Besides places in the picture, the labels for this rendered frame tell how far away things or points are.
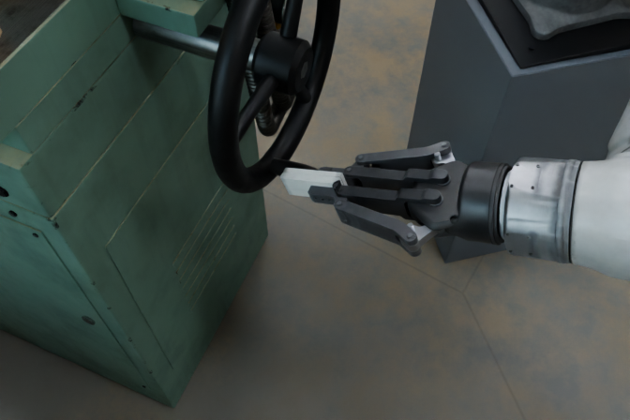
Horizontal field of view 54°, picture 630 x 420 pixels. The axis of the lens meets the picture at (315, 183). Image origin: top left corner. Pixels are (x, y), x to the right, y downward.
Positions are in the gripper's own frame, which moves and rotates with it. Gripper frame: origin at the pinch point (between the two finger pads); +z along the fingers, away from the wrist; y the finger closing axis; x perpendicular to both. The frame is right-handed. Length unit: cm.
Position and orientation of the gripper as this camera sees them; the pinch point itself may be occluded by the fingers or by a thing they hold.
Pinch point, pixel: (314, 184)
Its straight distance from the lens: 66.1
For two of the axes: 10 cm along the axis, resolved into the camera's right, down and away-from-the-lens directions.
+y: -3.8, 7.5, -5.4
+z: -8.7, -0.9, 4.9
